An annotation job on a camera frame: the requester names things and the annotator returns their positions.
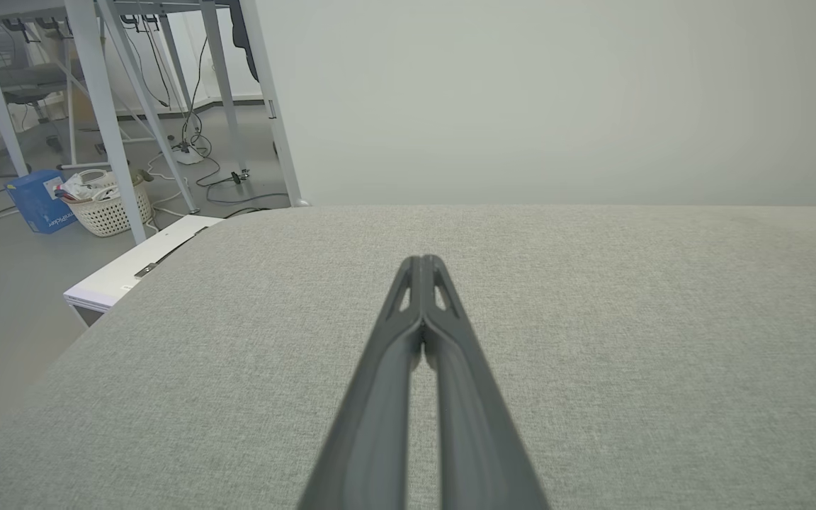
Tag blue cardboard box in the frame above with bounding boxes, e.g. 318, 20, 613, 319
4, 169, 79, 235

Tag low white table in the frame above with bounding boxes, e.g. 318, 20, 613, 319
63, 215, 226, 328

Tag white plastic laundry basket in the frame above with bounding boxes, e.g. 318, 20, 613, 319
61, 169, 154, 238

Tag crumpled white papers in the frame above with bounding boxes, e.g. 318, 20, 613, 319
54, 172, 101, 203

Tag black floor cable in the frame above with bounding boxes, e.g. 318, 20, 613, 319
180, 35, 290, 213

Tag dark hanging cloth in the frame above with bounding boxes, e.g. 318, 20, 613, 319
227, 0, 260, 82

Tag grey office chair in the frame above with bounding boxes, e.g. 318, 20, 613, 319
0, 28, 86, 171

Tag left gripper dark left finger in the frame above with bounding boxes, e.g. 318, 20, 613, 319
298, 256, 424, 510

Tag grey fabric sofa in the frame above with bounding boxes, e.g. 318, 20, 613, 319
0, 205, 816, 510

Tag grey metal desk frame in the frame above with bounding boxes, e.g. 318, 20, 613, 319
0, 0, 310, 245

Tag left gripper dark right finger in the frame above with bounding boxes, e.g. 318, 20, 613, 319
423, 256, 550, 510

